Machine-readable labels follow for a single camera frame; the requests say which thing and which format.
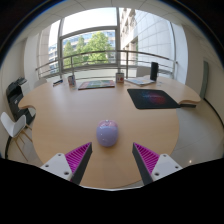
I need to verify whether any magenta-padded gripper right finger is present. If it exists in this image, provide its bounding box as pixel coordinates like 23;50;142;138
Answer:
131;142;184;186

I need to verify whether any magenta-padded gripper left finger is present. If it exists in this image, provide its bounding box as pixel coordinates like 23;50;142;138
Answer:
39;141;93;186

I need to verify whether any lilac computer mouse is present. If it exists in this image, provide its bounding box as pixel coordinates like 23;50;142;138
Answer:
96;119;119;148

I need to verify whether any black galaxy-print mouse pad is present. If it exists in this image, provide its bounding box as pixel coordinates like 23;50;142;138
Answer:
126;88;182;110

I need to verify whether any white chair with wooden legs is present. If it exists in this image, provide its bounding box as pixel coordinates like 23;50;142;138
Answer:
0;111;34;163

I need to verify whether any black and white printer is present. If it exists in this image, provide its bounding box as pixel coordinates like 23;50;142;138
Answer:
5;77;36;126

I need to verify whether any small dark stapler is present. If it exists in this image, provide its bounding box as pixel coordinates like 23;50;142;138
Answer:
52;78;64;87

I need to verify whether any plain white chair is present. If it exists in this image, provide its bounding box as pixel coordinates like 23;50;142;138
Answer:
33;78;48;89

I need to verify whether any small printed can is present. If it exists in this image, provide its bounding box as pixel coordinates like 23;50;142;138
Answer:
67;74;77;88

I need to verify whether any open light illustrated booklet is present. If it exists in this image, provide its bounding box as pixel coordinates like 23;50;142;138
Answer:
125;76;156;87

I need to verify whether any dark red-edged magazine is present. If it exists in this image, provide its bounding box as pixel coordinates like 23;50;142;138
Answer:
77;79;116;91

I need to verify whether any grey door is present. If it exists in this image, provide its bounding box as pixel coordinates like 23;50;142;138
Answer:
199;60;210;100

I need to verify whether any black cylinder speaker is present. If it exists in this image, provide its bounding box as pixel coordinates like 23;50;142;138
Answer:
149;61;159;82

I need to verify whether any white red mug with plant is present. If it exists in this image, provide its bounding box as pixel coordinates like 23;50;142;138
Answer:
115;70;125;84

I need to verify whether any grey metal balcony railing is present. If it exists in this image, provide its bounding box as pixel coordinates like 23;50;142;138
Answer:
34;49;178;79

